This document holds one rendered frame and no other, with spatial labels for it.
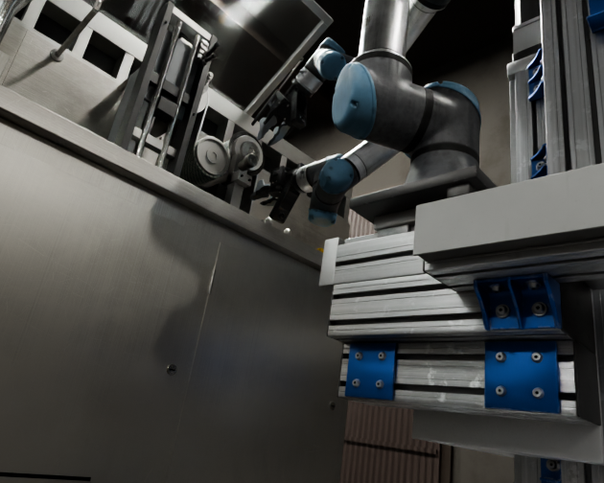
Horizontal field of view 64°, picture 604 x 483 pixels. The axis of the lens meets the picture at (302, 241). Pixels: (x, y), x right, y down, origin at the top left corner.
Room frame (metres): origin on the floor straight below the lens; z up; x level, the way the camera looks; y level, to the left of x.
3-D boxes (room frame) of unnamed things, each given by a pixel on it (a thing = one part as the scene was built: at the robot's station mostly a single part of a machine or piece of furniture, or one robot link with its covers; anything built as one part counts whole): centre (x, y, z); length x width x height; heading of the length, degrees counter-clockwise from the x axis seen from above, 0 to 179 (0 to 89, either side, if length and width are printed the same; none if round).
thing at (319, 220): (1.14, -0.04, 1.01); 0.11 x 0.08 x 0.11; 5
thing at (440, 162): (0.73, -0.22, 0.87); 0.15 x 0.15 x 0.10
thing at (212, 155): (1.38, 0.39, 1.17); 0.26 x 0.12 x 0.12; 42
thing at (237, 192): (1.32, 0.22, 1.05); 0.06 x 0.05 x 0.31; 42
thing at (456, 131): (0.73, -0.22, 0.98); 0.13 x 0.12 x 0.14; 104
